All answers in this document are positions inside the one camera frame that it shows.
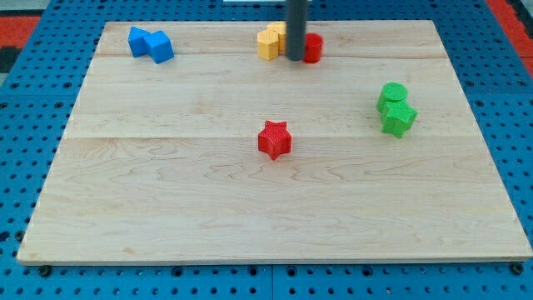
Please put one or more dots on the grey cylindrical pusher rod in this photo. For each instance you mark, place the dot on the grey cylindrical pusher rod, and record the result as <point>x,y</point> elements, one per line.
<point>296,16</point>

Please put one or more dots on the red star block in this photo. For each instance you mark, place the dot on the red star block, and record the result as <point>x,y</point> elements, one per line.
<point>274,139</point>

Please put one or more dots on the green star block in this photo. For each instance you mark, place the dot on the green star block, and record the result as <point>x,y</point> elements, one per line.
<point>397,118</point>

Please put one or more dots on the yellow block behind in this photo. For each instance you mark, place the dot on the yellow block behind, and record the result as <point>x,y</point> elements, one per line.
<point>280,28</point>

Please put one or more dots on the red cylinder block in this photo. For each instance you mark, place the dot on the red cylinder block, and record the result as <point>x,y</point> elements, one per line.
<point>313,48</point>

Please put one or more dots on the yellow hexagon block front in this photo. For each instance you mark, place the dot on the yellow hexagon block front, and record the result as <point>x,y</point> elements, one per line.
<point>268,44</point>

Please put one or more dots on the green cylinder block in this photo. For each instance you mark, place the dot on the green cylinder block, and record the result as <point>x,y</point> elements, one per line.
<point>391,92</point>

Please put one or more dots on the blue cube block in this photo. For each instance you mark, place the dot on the blue cube block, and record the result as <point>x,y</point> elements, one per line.
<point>159,47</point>

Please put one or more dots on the blue triangle block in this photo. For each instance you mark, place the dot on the blue triangle block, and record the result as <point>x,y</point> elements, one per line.
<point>136,41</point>

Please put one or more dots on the wooden board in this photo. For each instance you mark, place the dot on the wooden board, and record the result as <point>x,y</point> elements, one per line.
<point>159,163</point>

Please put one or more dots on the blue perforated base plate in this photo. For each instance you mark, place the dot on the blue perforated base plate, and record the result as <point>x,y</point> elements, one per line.
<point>39,92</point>

